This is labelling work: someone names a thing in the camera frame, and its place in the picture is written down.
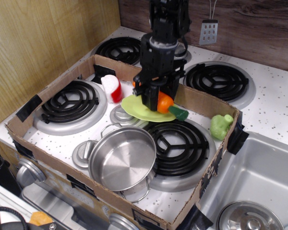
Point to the front left stove burner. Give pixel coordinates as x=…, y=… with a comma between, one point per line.
x=75, y=108

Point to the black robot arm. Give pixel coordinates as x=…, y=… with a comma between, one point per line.
x=169, y=19

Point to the stainless steel pot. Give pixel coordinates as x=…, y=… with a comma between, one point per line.
x=124, y=161

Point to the brown cardboard fence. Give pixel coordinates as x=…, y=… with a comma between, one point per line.
x=54, y=152

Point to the light green plastic plate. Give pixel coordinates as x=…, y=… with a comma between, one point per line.
x=133, y=106

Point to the orange toy carrot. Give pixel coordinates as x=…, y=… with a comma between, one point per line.
x=166, y=104

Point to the front right stove burner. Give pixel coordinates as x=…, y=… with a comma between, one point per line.
x=184, y=149

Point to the silver oven knob left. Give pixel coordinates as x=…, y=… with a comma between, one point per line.
x=28, y=173

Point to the orange object bottom left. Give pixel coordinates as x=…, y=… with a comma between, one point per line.
x=40, y=218

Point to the stainless steel sink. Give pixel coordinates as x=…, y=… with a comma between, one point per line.
x=257, y=173

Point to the silver oven knob right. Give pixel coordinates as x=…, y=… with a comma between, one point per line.
x=118, y=222

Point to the silver oven knob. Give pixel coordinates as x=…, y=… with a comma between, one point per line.
x=28, y=173
x=118, y=222

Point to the silver stove knob back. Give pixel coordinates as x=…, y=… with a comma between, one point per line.
x=182, y=53

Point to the green toy broccoli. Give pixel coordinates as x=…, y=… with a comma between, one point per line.
x=220, y=126

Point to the silver stove knob centre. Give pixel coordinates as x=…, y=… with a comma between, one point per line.
x=120, y=117

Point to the hanging metal spatula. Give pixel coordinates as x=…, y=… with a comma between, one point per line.
x=209, y=28

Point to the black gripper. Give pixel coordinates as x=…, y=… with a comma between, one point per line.
x=159, y=70

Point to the red white toy sushi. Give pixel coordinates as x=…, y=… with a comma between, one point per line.
x=112, y=88

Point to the silver stove knob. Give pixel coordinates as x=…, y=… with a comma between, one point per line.
x=81, y=154
x=120, y=117
x=182, y=53

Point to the back left stove burner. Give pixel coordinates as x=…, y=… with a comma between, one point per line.
x=124, y=49

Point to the stove burner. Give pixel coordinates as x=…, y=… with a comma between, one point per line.
x=184, y=149
x=75, y=108
x=225, y=81
x=124, y=49

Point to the silver stove knob front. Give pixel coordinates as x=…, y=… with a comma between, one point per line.
x=81, y=154

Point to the back right stove burner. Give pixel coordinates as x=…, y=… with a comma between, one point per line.
x=225, y=81

